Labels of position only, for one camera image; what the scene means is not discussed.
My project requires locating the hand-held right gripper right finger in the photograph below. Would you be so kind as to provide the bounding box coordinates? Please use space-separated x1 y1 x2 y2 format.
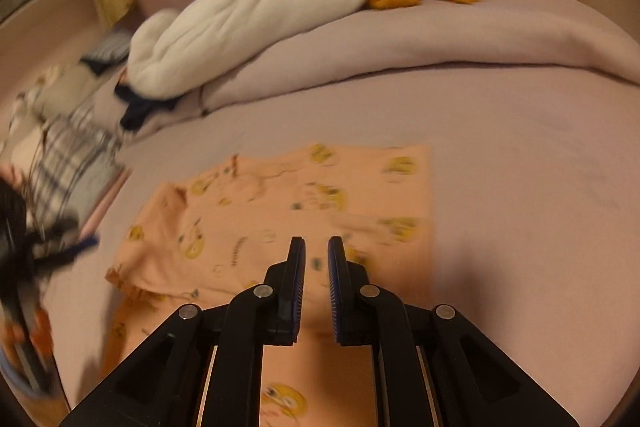
327 235 581 427

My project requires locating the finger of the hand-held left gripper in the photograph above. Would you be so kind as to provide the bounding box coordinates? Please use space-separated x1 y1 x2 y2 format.
35 233 101 272
31 216 81 250

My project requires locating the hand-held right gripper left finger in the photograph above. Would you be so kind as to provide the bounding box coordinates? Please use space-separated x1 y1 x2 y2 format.
59 236 307 427

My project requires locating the orange cartoon print pajama garment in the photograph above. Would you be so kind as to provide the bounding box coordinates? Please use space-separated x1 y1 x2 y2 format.
100 142 435 427

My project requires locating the plaid blanket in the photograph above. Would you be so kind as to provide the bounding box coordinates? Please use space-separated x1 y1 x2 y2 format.
10 107 126 228

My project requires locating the navy blue cloth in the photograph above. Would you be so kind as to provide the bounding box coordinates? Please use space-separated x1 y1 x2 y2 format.
114 74 179 134

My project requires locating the striped pillow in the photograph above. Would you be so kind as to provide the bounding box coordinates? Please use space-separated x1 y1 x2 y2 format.
81 32 134 64

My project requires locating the pink bed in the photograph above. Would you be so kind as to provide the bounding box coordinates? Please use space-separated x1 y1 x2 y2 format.
45 67 640 427

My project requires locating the pink duvet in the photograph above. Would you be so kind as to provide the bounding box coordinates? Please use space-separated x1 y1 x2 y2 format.
95 0 640 142

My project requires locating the white goose plush toy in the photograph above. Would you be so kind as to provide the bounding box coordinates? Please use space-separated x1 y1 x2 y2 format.
127 0 482 101

